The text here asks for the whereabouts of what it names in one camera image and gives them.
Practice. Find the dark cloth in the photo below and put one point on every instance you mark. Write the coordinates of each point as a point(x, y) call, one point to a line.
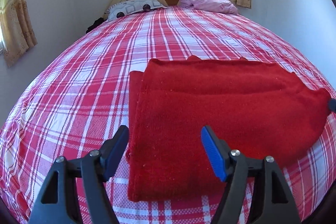
point(95, 25)

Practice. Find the pink pillow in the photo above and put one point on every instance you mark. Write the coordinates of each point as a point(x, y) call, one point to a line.
point(210, 3)

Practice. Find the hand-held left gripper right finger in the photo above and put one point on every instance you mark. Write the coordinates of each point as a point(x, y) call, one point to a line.
point(213, 153)

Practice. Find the window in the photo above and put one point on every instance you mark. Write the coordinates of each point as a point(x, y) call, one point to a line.
point(1, 45)

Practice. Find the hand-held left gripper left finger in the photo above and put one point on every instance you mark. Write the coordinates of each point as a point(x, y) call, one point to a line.
point(118, 145)

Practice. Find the grey patterned pillow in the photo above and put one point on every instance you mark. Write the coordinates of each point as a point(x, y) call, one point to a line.
point(131, 7)

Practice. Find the red embroidered sweater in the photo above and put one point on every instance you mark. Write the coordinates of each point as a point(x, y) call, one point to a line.
point(210, 113)

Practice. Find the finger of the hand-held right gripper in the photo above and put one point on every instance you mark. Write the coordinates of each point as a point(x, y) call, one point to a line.
point(332, 106)

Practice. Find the red plaid bedsheet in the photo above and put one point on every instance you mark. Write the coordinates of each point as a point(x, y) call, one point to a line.
point(78, 82)

